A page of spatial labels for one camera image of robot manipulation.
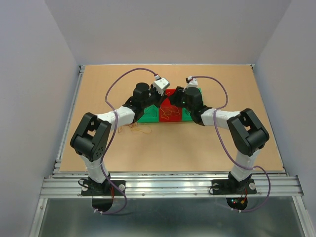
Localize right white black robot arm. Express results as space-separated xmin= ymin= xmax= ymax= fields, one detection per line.
xmin=168 ymin=87 xmax=270 ymax=195

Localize orange wire bundle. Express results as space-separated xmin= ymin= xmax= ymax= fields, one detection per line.
xmin=118 ymin=122 xmax=152 ymax=136

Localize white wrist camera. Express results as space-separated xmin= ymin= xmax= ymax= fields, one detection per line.
xmin=185 ymin=76 xmax=198 ymax=89
xmin=153 ymin=75 xmax=170 ymax=96

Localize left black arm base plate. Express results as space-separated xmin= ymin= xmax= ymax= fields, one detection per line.
xmin=78 ymin=178 xmax=126 ymax=197

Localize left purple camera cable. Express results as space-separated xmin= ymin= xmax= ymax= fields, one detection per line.
xmin=93 ymin=68 xmax=161 ymax=216

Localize green plastic bin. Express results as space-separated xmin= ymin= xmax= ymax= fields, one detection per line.
xmin=137 ymin=105 xmax=159 ymax=123
xmin=181 ymin=87 xmax=203 ymax=121

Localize red plastic bin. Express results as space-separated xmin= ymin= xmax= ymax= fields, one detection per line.
xmin=159 ymin=89 xmax=182 ymax=122

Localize purple camera cable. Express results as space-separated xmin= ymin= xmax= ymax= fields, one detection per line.
xmin=186 ymin=75 xmax=272 ymax=214
xmin=93 ymin=68 xmax=161 ymax=216

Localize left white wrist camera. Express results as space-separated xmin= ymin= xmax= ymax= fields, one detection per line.
xmin=153 ymin=75 xmax=170 ymax=96

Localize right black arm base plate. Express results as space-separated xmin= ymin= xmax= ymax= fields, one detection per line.
xmin=210 ymin=179 xmax=257 ymax=195

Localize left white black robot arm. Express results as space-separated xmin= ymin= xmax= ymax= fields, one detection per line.
xmin=70 ymin=78 xmax=170 ymax=196

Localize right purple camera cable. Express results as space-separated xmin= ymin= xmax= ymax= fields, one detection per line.
xmin=186 ymin=75 xmax=272 ymax=214

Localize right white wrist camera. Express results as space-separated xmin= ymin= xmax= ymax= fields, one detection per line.
xmin=185 ymin=76 xmax=198 ymax=89

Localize orange wires in red bin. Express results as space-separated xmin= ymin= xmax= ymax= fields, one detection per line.
xmin=159 ymin=103 xmax=181 ymax=121

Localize aluminium mounting rail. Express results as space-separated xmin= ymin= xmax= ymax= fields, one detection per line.
xmin=40 ymin=171 xmax=304 ymax=199

